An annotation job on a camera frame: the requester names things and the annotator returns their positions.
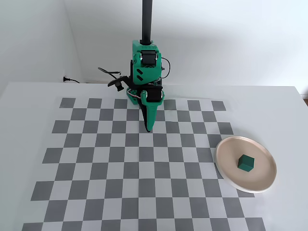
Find black wrist camera board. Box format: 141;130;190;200
107;75;130;92

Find black camera cable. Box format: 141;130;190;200
98;67;121;79

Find white red servo wire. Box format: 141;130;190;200
126;88;142;100

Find black wall plug with cord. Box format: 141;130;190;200
63;76;82;84

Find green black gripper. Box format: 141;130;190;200
140;87;166;134

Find black vertical pole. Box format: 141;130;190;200
140;0;154;46

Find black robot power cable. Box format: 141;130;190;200
160;57;171;79

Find dark green cube dice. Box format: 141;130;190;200
237;154;256;173

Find beige round plate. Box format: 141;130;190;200
215;136;278;193

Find grey white checkerboard mat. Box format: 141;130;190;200
23;97;267;231

